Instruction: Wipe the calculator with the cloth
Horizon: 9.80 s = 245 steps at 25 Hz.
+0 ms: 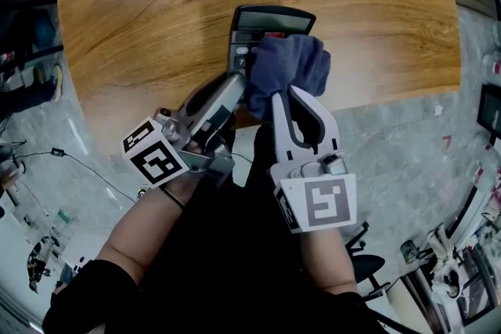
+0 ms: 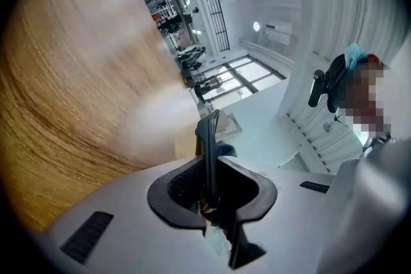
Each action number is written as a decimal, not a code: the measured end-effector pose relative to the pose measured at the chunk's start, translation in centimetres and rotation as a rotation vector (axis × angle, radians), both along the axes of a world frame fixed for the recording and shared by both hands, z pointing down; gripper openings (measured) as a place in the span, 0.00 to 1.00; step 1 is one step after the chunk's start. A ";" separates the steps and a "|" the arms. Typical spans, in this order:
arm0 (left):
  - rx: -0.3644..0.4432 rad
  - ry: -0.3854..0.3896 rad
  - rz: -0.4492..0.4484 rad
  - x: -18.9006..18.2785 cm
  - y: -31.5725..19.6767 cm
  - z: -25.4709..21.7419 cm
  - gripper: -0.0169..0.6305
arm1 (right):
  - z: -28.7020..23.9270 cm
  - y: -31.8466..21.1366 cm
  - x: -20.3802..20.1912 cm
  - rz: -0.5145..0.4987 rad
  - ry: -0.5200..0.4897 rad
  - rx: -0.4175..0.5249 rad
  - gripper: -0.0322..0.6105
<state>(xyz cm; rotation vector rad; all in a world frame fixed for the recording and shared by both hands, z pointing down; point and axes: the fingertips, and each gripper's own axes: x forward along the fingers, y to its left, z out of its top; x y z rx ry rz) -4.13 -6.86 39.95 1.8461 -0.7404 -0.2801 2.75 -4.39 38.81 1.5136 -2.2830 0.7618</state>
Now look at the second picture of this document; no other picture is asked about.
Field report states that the person's face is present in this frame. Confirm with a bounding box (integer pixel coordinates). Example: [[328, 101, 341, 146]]
[[345, 60, 393, 141]]

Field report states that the large window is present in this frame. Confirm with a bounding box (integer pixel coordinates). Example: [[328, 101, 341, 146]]
[[195, 55, 287, 103]]

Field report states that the blue hair scrunchie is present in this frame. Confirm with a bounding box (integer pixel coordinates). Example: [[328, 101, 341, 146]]
[[344, 43, 367, 71]]

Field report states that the black head-mounted camera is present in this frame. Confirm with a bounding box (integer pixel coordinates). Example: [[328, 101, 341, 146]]
[[307, 54, 349, 114]]

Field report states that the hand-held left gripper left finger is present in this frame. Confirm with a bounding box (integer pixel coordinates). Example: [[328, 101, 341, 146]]
[[28, 154, 222, 274]]

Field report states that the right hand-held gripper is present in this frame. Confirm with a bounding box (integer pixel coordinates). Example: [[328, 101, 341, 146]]
[[316, 137, 411, 274]]

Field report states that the dark blue cloth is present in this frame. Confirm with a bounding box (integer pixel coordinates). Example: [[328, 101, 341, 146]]
[[217, 143, 238, 158]]

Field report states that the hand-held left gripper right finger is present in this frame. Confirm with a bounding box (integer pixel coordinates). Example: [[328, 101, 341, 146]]
[[216, 154, 338, 274]]

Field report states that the white air conditioner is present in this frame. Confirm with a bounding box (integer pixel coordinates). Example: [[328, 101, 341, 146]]
[[263, 20, 293, 45]]

